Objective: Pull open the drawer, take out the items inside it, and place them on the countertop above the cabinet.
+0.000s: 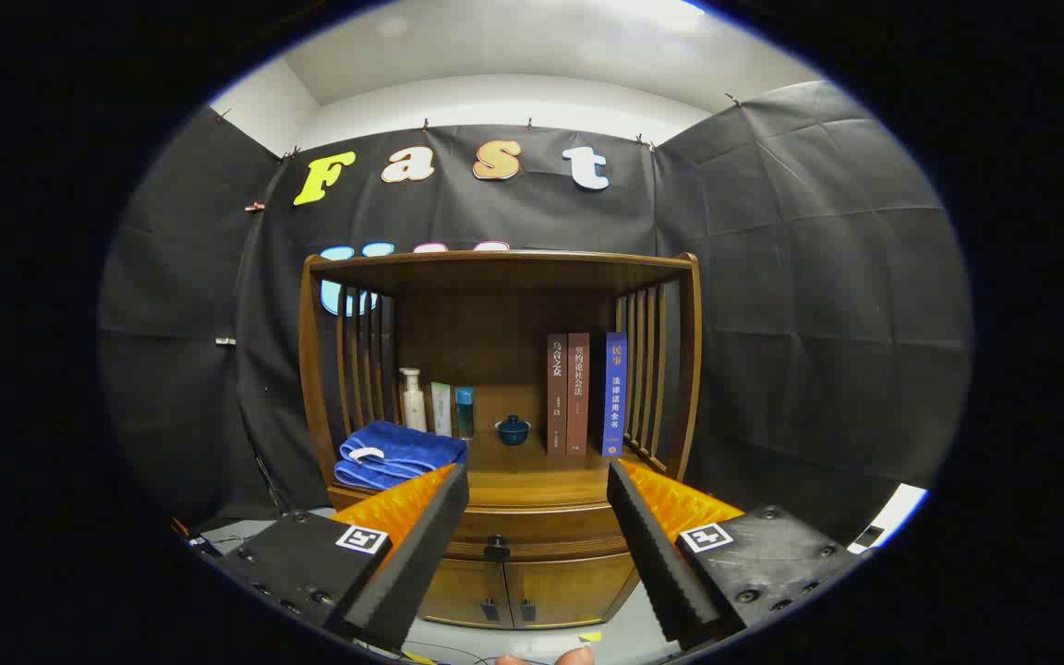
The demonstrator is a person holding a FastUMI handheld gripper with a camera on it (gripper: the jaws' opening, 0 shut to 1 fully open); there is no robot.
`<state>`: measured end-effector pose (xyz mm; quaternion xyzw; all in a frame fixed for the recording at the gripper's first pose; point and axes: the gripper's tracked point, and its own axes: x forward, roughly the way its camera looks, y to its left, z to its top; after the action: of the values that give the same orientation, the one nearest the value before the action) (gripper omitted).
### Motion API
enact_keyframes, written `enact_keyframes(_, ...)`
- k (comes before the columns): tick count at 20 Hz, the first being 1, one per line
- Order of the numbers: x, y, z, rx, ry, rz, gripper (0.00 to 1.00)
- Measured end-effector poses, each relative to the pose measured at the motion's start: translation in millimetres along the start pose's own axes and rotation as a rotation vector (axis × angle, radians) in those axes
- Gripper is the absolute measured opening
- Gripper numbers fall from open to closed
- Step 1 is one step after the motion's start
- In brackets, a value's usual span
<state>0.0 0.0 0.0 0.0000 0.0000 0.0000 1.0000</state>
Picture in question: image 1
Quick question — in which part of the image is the wooden cabinet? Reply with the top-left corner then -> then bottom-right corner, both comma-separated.
299,249 -> 703,631

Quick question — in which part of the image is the blue folded towel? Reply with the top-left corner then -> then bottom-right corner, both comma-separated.
333,420 -> 468,491

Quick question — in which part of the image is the reddish brown book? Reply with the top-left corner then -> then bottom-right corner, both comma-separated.
567,332 -> 591,456

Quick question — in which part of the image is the wooden cabinet door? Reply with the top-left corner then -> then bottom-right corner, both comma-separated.
504,554 -> 639,631
417,557 -> 507,629

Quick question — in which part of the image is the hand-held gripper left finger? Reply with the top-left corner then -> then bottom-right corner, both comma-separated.
188,462 -> 470,653

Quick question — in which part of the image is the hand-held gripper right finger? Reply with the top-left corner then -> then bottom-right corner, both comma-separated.
606,459 -> 865,650

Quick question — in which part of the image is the wooden countertop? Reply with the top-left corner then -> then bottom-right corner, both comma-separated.
327,427 -> 671,509

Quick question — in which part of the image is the dark brown book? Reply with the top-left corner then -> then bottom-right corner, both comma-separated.
547,333 -> 569,455

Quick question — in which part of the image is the blue book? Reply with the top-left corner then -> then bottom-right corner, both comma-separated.
602,332 -> 629,458

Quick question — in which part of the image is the white pump bottle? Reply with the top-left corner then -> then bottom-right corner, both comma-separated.
400,368 -> 428,433

